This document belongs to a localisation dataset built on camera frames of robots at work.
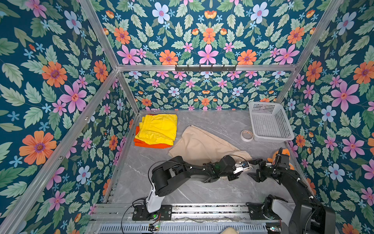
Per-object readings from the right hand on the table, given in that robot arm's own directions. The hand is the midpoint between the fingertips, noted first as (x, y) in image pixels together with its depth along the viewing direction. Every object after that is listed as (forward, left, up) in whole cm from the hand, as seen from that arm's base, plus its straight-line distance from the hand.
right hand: (247, 165), depth 83 cm
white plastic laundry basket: (+37, -27, -6) cm, 47 cm away
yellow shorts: (+28, +57, 0) cm, 63 cm away
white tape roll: (+25, -7, -5) cm, 26 cm away
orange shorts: (+18, +68, -4) cm, 71 cm away
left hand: (-2, +2, +2) cm, 4 cm away
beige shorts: (+15, +28, -4) cm, 32 cm away
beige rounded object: (-30, +14, -2) cm, 33 cm away
